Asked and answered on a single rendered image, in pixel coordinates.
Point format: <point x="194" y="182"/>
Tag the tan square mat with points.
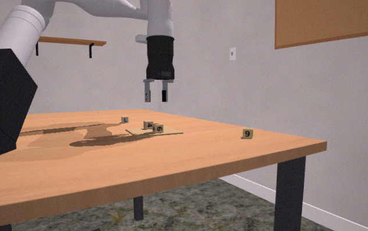
<point x="141" y="132"/>

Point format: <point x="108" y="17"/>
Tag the beige letter block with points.
<point x="124" y="119"/>
<point x="248" y="133"/>
<point x="148" y="124"/>
<point x="158" y="128"/>

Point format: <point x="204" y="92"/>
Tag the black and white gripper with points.
<point x="159" y="40"/>

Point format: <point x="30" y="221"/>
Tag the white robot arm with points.
<point x="23" y="26"/>

